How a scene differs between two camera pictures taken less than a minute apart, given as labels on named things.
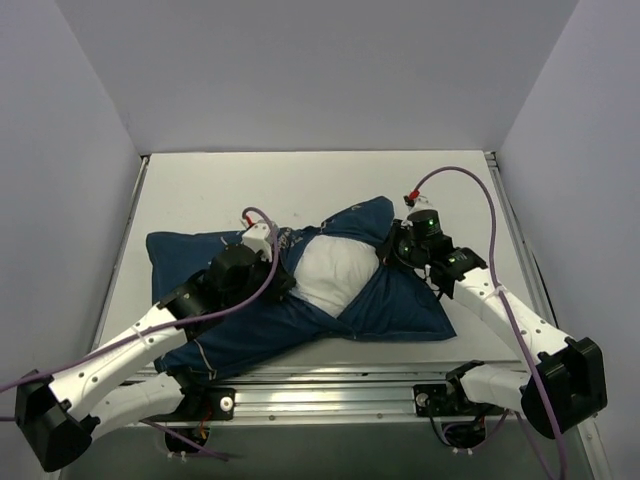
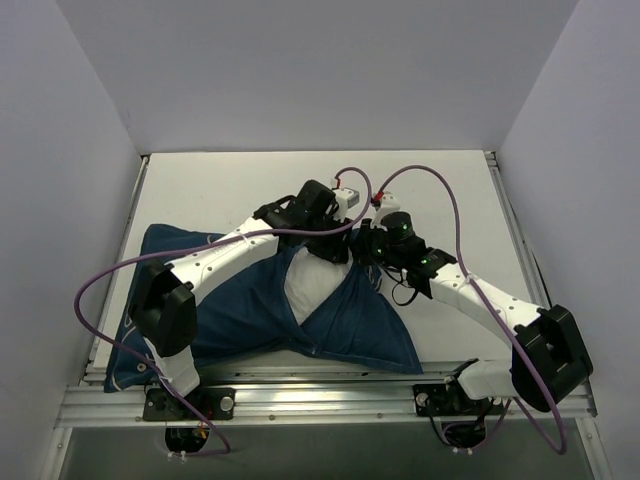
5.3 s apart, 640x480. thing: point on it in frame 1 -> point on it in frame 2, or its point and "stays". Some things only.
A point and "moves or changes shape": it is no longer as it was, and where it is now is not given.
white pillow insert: x=329 y=271 moves or changes shape
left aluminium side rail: x=121 y=252 stays
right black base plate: x=437 y=400 stays
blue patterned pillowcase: x=391 y=304 -> x=245 y=317
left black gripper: x=282 y=282 -> x=333 y=248
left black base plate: x=212 y=404 stays
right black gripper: x=388 y=245 -> x=366 y=245
